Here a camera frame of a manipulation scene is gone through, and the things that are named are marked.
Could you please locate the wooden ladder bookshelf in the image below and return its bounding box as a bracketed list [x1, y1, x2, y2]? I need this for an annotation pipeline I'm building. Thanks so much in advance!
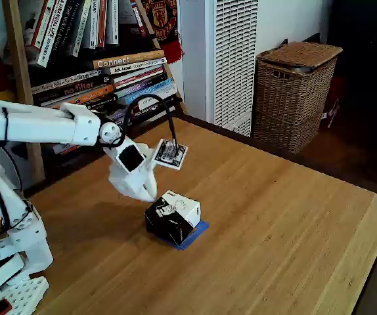
[3, 0, 189, 184]

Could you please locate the black camera cable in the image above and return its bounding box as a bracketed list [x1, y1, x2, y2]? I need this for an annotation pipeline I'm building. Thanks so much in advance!
[0, 93, 179, 230]

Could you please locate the black book small text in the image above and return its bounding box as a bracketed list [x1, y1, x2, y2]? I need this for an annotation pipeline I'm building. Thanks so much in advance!
[82, 93, 120, 112]

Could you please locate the white Modern Romance book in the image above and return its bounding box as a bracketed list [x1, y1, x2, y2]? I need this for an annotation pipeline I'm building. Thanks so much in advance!
[108, 57, 168, 75]

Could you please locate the white black red book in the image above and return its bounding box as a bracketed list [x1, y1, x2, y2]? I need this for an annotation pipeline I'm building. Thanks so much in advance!
[131, 93, 183, 114]

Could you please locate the tan Connect book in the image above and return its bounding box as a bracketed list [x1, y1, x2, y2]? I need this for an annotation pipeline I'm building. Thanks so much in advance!
[92, 49, 166, 70]

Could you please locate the white louvred wall heater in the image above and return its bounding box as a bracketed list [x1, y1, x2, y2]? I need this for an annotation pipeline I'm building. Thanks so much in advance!
[204, 0, 259, 138]

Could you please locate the white cursive title book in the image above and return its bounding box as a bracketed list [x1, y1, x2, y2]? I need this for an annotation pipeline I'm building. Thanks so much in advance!
[30, 69, 101, 96]

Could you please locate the thin white book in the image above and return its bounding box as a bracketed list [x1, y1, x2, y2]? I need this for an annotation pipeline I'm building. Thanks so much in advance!
[88, 0, 100, 50]

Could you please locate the red fabric bag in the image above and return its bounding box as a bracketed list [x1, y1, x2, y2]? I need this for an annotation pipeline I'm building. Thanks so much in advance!
[321, 77, 345, 129]

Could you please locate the orange upright book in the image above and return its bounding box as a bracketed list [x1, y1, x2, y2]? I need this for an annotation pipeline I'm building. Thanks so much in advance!
[96, 0, 109, 49]

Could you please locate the black no filter book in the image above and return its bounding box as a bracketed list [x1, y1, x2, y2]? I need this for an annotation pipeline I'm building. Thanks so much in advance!
[32, 75, 110, 105]

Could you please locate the dark moral animal book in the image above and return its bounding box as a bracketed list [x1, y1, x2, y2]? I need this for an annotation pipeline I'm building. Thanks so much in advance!
[49, 0, 79, 63]

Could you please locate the white cover leaning book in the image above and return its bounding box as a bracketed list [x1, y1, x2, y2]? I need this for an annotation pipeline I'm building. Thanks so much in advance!
[19, 0, 50, 58]

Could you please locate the red black football scarf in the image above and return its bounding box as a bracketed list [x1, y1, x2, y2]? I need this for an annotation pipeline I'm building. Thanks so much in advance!
[142, 0, 185, 65]

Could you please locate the blue tape square target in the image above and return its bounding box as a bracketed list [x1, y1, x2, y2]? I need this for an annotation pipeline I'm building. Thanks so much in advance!
[157, 220, 210, 251]

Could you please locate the dark purple book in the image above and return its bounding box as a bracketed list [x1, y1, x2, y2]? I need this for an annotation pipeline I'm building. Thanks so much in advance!
[113, 72, 169, 93]

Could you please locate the brown wicker basket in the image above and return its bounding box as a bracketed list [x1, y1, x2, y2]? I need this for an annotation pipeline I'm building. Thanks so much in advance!
[253, 41, 344, 155]

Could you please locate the light blue book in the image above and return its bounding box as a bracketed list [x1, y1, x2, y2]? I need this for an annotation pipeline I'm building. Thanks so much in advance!
[118, 77, 173, 99]

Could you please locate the white red striped book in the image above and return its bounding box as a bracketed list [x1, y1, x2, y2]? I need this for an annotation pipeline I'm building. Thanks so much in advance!
[111, 64, 165, 85]

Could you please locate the camera circuit board white mount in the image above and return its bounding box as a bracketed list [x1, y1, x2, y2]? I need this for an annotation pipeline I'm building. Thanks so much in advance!
[144, 138, 189, 171]

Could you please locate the white red financial life book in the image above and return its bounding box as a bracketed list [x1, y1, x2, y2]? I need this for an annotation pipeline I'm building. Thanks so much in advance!
[36, 0, 68, 69]

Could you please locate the orange book dark text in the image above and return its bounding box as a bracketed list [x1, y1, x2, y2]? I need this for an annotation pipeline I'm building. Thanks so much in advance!
[40, 84, 116, 108]

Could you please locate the red white leaning book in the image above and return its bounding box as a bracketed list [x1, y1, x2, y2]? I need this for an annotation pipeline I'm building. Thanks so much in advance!
[129, 0, 150, 37]

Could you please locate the grey white leaning book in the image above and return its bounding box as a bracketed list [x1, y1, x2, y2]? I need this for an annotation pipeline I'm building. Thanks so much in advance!
[71, 0, 93, 58]

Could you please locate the white book dark text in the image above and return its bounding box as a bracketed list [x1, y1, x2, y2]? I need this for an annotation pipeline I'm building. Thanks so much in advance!
[124, 83, 179, 106]

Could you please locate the white perforated base plate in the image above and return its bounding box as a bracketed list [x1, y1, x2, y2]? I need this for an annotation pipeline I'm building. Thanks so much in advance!
[0, 274, 50, 315]

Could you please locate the white upright book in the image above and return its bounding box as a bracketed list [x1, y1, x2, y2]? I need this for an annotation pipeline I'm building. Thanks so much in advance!
[105, 0, 120, 45]

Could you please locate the lavender spine book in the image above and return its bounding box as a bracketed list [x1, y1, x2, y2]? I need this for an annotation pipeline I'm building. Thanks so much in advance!
[104, 108, 133, 124]

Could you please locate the black and white servo box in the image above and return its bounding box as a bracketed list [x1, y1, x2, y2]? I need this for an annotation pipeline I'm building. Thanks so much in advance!
[144, 189, 202, 246]

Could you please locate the black book white text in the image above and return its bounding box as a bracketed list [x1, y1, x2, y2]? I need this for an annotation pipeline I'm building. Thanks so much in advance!
[132, 100, 183, 119]

